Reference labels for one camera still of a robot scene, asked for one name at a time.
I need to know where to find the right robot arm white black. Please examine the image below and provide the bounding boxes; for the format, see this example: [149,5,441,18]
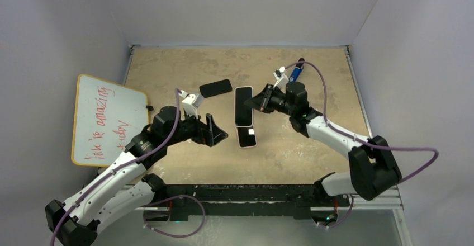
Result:
[245,82,402,205]

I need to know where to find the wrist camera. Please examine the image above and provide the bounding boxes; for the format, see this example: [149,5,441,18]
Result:
[273,67,288,91]
[179,91,204,118]

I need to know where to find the blue marker black cap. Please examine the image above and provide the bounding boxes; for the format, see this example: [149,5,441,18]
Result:
[288,58,305,83]

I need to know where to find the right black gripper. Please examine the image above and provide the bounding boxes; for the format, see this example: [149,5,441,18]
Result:
[245,84,295,116]

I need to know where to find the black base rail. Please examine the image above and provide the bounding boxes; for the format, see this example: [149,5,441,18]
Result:
[145,184,350,221]

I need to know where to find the dark blue phone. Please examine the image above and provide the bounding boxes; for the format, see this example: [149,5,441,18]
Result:
[235,86,253,127]

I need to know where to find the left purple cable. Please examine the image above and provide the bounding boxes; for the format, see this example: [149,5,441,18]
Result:
[50,88,206,246]

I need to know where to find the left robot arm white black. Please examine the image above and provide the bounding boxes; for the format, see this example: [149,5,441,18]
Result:
[45,106,228,245]

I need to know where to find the clear phone case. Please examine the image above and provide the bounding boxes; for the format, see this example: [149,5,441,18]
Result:
[234,86,255,129]

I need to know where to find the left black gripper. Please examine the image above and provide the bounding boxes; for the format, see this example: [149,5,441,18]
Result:
[165,108,227,147]

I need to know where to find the purple cable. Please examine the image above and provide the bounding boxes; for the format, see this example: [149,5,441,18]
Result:
[50,88,206,246]
[279,60,439,230]

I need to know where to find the black phone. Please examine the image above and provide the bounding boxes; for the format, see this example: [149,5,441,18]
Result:
[236,127,257,149]

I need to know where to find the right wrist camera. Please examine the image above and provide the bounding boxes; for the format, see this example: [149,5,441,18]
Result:
[273,67,288,91]

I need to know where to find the whiteboard with yellow frame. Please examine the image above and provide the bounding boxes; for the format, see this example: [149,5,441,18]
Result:
[71,74,149,167]

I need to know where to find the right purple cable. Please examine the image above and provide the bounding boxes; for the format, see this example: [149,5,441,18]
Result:
[279,60,439,230]

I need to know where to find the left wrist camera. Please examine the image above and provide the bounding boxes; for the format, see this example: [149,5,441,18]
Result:
[179,91,204,118]

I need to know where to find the black phone face down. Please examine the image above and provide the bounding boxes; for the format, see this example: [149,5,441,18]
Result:
[199,79,233,98]

